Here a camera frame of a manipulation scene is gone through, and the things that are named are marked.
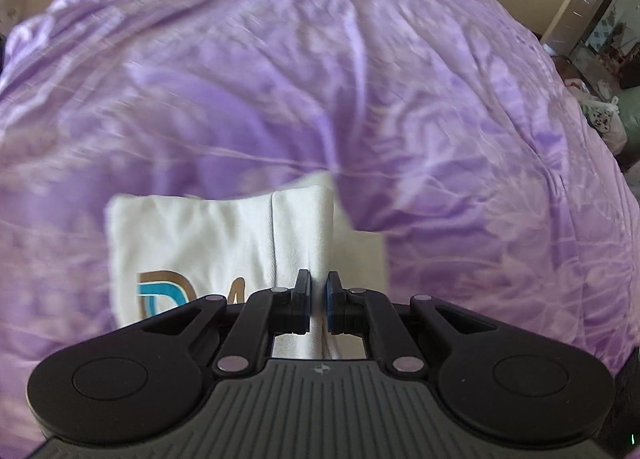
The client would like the white printed t-shirt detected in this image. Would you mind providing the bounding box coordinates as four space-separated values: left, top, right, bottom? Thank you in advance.
106 183 389 361

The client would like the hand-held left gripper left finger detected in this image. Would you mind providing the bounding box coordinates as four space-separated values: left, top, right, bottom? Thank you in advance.
134 269 314 376

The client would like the white plastic bag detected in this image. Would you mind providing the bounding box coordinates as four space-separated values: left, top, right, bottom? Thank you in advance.
565 79 629 150

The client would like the purple floral blanket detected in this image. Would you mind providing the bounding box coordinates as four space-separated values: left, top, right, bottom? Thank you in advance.
0 0 640 390

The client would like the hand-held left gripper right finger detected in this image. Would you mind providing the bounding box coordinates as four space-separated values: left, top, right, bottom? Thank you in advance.
325 271 507 374

